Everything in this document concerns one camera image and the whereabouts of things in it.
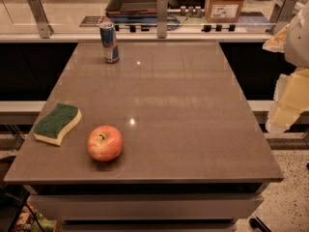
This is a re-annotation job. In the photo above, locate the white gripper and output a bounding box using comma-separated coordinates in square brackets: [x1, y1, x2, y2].
[263, 4, 309, 133]

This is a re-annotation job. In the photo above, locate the red yellow apple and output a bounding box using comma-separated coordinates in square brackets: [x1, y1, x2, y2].
[88, 126, 124, 162]

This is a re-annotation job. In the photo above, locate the blue silver redbull can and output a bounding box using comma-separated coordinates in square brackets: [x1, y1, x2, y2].
[99, 21, 119, 63]

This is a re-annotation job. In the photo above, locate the glass barrier panel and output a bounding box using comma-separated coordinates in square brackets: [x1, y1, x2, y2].
[0, 0, 274, 36]

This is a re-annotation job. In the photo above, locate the cardboard box with label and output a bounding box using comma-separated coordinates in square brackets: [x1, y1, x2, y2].
[205, 0, 244, 22]

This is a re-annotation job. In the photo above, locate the open orange black case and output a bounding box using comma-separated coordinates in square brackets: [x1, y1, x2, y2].
[105, 0, 157, 15]

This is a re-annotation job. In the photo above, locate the green yellow sponge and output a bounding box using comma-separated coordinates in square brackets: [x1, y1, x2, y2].
[34, 103, 82, 146]

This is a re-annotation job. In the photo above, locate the grey cabinet drawer front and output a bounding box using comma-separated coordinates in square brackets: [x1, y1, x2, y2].
[30, 193, 264, 220]

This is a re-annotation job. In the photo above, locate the right metal glass bracket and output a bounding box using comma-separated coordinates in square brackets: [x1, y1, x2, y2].
[269, 0, 297, 35]

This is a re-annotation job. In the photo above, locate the metal glass bracket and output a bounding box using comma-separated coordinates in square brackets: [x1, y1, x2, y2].
[156, 0, 168, 39]
[27, 0, 53, 39]
[269, 0, 297, 35]

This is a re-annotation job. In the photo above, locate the middle metal glass bracket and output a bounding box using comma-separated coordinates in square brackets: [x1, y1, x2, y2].
[156, 0, 168, 39]

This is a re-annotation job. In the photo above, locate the left metal glass bracket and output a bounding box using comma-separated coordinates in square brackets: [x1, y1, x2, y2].
[27, 0, 53, 39]

